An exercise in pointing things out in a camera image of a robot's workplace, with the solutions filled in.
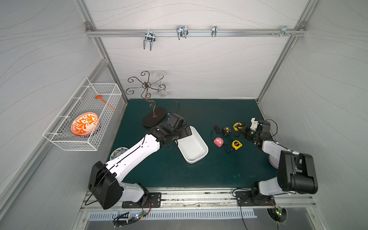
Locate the white wire basket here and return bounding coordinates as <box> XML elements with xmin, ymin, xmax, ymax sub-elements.
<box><xmin>43</xmin><ymin>79</ymin><xmax>122</xmax><ymax>151</ymax></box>

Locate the yellow deli tape measure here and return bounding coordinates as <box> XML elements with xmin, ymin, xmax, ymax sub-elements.
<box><xmin>224</xmin><ymin>140</ymin><xmax>242</xmax><ymax>154</ymax></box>

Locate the orange patterned plate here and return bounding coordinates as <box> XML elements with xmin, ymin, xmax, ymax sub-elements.
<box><xmin>71</xmin><ymin>112</ymin><xmax>101</xmax><ymax>137</ymax></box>

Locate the blue patterned plate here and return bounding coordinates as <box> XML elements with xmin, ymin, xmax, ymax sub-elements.
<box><xmin>109</xmin><ymin>147</ymin><xmax>128</xmax><ymax>160</ymax></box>

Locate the glass cup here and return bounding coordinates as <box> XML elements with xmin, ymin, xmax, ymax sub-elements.
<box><xmin>156</xmin><ymin>73</ymin><xmax>167</xmax><ymax>97</ymax></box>

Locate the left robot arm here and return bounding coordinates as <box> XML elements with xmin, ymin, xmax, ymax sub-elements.
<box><xmin>88</xmin><ymin>125</ymin><xmax>192</xmax><ymax>209</ymax></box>

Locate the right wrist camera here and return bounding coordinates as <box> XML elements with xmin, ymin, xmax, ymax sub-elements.
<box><xmin>250</xmin><ymin>117</ymin><xmax>259</xmax><ymax>131</ymax></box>

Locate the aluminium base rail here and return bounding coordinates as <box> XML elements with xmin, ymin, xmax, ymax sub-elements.
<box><xmin>80</xmin><ymin>187</ymin><xmax>317</xmax><ymax>212</ymax></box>

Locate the black round tape measure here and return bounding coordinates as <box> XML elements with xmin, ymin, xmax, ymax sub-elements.
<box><xmin>213</xmin><ymin>125</ymin><xmax>232</xmax><ymax>137</ymax></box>

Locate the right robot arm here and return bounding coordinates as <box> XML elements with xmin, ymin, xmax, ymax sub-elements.
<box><xmin>233</xmin><ymin>118</ymin><xmax>318</xmax><ymax>196</ymax></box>

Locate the metal bracket right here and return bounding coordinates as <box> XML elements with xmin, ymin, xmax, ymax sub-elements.
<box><xmin>270</xmin><ymin>26</ymin><xmax>296</xmax><ymax>37</ymax></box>

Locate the pink tape measure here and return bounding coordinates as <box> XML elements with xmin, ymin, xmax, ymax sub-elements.
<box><xmin>210</xmin><ymin>131</ymin><xmax>224</xmax><ymax>148</ymax></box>

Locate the small yellow tape measure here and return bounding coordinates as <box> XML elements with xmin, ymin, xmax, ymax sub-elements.
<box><xmin>233</xmin><ymin>122</ymin><xmax>243</xmax><ymax>132</ymax></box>

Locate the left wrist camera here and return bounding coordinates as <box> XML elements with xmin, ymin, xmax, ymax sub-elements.
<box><xmin>167</xmin><ymin>102</ymin><xmax>186</xmax><ymax>129</ymax></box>

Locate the green table mat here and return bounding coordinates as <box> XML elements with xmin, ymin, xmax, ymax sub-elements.
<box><xmin>124</xmin><ymin>99</ymin><xmax>278</xmax><ymax>188</ymax></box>

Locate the white plastic storage box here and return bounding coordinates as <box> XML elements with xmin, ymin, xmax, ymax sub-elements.
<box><xmin>177</xmin><ymin>126</ymin><xmax>209</xmax><ymax>164</ymax></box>

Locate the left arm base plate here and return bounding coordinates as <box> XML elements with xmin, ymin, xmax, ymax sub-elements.
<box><xmin>122</xmin><ymin>192</ymin><xmax>162</xmax><ymax>209</ymax></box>

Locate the metal hook middle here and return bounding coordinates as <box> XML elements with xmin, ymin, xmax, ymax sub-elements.
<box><xmin>176</xmin><ymin>25</ymin><xmax>189</xmax><ymax>40</ymax></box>

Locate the aluminium top rail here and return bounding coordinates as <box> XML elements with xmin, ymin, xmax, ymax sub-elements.
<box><xmin>86</xmin><ymin>28</ymin><xmax>307</xmax><ymax>38</ymax></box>

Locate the bundle of wires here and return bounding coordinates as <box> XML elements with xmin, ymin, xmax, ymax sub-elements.
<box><xmin>111</xmin><ymin>198</ymin><xmax>152</xmax><ymax>228</ymax></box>

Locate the purple bowl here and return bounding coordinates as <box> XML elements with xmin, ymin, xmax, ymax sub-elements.
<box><xmin>268</xmin><ymin>155</ymin><xmax>279</xmax><ymax>169</ymax></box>

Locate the copper wire stand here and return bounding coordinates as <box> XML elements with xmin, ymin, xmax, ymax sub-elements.
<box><xmin>125</xmin><ymin>71</ymin><xmax>167</xmax><ymax>128</ymax></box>

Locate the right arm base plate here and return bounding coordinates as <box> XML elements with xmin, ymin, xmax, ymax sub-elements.
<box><xmin>233</xmin><ymin>190</ymin><xmax>276</xmax><ymax>207</ymax></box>

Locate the orange spatula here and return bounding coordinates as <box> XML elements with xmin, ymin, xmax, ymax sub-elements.
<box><xmin>95</xmin><ymin>95</ymin><xmax>116</xmax><ymax>111</ymax></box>

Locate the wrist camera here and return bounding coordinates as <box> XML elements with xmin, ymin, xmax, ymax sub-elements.
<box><xmin>167</xmin><ymin>102</ymin><xmax>186</xmax><ymax>129</ymax></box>
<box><xmin>250</xmin><ymin>117</ymin><xmax>259</xmax><ymax>131</ymax></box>

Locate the metal hook left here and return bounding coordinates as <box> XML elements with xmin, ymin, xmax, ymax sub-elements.
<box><xmin>143</xmin><ymin>31</ymin><xmax>156</xmax><ymax>51</ymax></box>

